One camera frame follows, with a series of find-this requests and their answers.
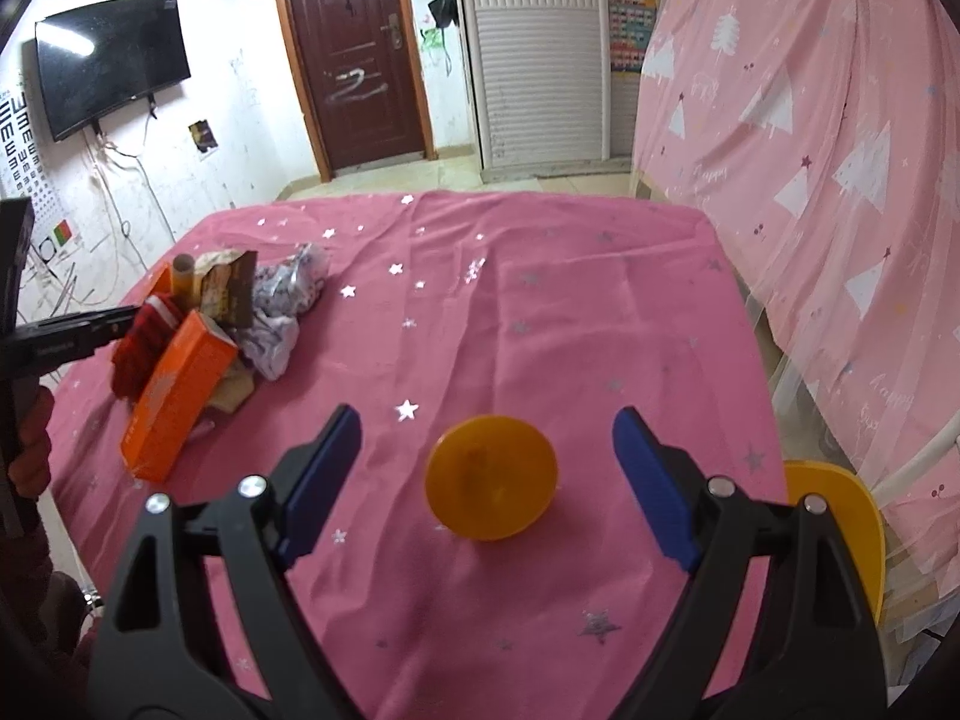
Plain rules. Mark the dark red door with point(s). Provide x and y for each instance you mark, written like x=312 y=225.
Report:
x=357 y=75

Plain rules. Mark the brown snack wrapper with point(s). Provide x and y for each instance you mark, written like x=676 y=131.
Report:
x=225 y=280

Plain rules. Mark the orange box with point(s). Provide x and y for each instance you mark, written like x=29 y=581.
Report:
x=175 y=396
x=161 y=282

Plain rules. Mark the white slatted wardrobe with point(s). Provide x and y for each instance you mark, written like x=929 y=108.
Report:
x=545 y=101

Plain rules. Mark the pink star tablecloth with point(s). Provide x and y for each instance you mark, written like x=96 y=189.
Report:
x=441 y=307

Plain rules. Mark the black wall television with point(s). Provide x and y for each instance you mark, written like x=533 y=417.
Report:
x=95 y=59

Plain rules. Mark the person's left hand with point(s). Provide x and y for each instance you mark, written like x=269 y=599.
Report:
x=30 y=470

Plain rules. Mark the wall socket plate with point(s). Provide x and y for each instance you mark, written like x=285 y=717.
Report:
x=203 y=137

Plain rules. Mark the yellow trash bin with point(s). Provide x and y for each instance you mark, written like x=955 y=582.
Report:
x=856 y=515

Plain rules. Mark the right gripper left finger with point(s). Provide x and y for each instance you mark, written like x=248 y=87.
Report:
x=201 y=621

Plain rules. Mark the eye chart poster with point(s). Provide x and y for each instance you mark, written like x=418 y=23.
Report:
x=24 y=173

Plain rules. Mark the patterned plastic wrapper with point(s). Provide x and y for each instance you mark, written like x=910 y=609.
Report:
x=281 y=293

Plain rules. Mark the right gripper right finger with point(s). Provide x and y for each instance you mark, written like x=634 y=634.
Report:
x=772 y=622

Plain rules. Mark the colourful wall poster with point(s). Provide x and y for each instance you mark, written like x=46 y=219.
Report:
x=630 y=25

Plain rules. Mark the pink tree-print curtain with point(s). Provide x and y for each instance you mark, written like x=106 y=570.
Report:
x=820 y=137

